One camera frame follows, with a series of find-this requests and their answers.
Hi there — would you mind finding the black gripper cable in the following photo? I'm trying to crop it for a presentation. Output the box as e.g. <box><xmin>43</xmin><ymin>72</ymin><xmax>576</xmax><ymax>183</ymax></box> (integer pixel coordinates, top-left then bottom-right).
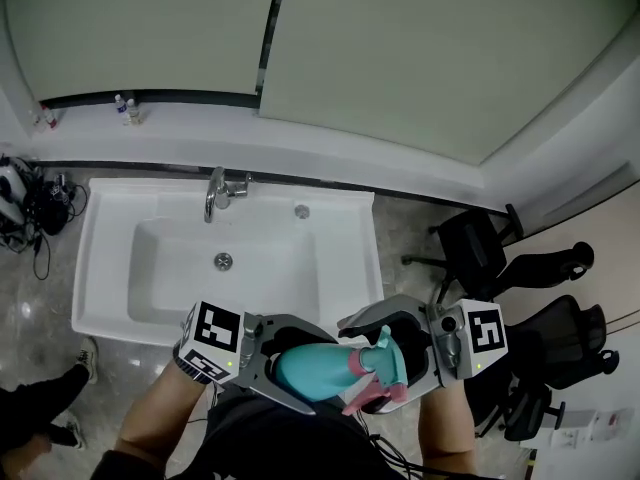
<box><xmin>349</xmin><ymin>407</ymin><xmax>427</xmax><ymax>475</ymax></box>

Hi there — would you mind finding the chrome faucet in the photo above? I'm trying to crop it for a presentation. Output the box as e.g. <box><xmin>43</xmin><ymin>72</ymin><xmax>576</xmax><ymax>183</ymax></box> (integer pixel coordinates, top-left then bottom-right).
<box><xmin>203</xmin><ymin>166</ymin><xmax>254</xmax><ymax>224</ymax></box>

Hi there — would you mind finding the black striped glove cuff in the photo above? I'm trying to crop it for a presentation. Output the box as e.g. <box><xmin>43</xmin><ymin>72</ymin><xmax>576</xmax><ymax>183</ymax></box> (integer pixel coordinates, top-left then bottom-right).
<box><xmin>172</xmin><ymin>355</ymin><xmax>209</xmax><ymax>386</ymax></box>

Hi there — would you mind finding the teal spray bottle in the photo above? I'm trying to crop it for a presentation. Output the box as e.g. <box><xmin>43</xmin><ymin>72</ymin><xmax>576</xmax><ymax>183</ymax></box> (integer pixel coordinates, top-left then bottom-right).
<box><xmin>274</xmin><ymin>342</ymin><xmax>364</xmax><ymax>402</ymax></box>

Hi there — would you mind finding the person's left forearm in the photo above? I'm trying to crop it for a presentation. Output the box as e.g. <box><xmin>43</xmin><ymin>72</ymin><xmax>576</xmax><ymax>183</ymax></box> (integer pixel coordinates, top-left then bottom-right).
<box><xmin>117</xmin><ymin>357</ymin><xmax>209</xmax><ymax>462</ymax></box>

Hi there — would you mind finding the black cable tangle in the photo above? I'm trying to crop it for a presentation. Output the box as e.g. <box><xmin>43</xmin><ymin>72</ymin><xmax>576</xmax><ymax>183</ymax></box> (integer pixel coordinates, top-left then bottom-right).
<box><xmin>19</xmin><ymin>160</ymin><xmax>89</xmax><ymax>282</ymax></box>

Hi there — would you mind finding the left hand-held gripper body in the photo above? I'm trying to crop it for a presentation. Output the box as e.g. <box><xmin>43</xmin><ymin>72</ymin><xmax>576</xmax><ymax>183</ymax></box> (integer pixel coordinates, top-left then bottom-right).
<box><xmin>177</xmin><ymin>299</ymin><xmax>265</xmax><ymax>386</ymax></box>

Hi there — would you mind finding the small black office chair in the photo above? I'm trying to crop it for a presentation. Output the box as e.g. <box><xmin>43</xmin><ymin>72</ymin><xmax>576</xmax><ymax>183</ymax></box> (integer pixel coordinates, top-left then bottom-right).
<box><xmin>472</xmin><ymin>382</ymin><xmax>567</xmax><ymax>442</ymax></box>

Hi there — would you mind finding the black office chair with headrest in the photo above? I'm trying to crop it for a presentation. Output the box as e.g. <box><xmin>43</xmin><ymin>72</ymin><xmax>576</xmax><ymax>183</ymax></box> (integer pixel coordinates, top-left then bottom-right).
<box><xmin>401</xmin><ymin>202</ymin><xmax>596</xmax><ymax>315</ymax></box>

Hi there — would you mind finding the person's right forearm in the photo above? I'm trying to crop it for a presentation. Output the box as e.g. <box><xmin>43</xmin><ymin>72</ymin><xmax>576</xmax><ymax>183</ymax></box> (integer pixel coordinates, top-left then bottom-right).
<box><xmin>417</xmin><ymin>382</ymin><xmax>476</xmax><ymax>474</ymax></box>

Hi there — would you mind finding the narrow pale roller blind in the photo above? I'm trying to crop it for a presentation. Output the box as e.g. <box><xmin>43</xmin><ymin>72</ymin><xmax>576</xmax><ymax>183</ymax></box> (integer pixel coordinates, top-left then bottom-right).
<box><xmin>4</xmin><ymin>0</ymin><xmax>284</xmax><ymax>110</ymax></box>

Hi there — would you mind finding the white black electronic device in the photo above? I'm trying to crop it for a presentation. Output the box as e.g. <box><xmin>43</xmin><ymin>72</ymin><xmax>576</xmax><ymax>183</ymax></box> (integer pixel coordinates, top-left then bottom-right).
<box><xmin>0</xmin><ymin>165</ymin><xmax>27</xmax><ymax>225</ymax></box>

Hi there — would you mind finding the pink teal spray nozzle head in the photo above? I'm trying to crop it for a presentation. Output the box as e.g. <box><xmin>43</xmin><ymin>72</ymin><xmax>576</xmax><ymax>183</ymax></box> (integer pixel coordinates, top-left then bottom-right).
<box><xmin>342</xmin><ymin>325</ymin><xmax>412</xmax><ymax>417</ymax></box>

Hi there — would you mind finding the person's black shirt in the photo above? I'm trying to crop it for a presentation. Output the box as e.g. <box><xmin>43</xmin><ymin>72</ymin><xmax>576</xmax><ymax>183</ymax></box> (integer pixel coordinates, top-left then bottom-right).
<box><xmin>89</xmin><ymin>385</ymin><xmax>476</xmax><ymax>480</ymax></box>

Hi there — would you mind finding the white cardboard box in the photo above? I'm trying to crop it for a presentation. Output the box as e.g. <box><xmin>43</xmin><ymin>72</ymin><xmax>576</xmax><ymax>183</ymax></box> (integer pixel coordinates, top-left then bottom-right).
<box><xmin>519</xmin><ymin>407</ymin><xmax>637</xmax><ymax>480</ymax></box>

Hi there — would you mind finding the wide pale roller blind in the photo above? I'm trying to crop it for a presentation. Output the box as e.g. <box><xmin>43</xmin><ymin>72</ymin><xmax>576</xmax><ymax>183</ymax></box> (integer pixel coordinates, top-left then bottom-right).
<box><xmin>258</xmin><ymin>0</ymin><xmax>640</xmax><ymax>167</ymax></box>

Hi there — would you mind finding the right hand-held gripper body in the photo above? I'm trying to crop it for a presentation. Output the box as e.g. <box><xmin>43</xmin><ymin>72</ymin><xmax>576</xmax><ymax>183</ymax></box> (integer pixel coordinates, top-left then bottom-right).
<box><xmin>423</xmin><ymin>296</ymin><xmax>509</xmax><ymax>389</ymax></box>

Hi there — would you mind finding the white sink basin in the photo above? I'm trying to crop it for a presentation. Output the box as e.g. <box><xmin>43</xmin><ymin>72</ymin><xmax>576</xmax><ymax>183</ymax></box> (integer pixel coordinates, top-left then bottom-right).
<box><xmin>70</xmin><ymin>177</ymin><xmax>385</xmax><ymax>349</ymax></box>

